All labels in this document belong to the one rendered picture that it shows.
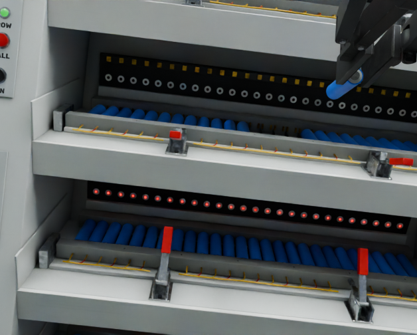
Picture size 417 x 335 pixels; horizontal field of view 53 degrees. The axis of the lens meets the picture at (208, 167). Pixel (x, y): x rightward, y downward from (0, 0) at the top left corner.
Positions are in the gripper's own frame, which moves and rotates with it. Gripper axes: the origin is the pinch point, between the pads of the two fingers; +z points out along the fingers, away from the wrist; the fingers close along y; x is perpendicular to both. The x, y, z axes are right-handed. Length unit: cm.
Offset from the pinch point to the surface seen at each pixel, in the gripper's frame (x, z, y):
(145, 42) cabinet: -14.3, 31.2, 26.0
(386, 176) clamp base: 7.4, 16.7, -9.9
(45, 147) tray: 8.9, 16.0, 33.7
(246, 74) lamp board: -9.1, 27.9, 8.6
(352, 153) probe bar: 4.0, 19.9, -6.4
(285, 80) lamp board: -8.9, 28.1, 2.0
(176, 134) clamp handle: 6.9, 9.7, 17.2
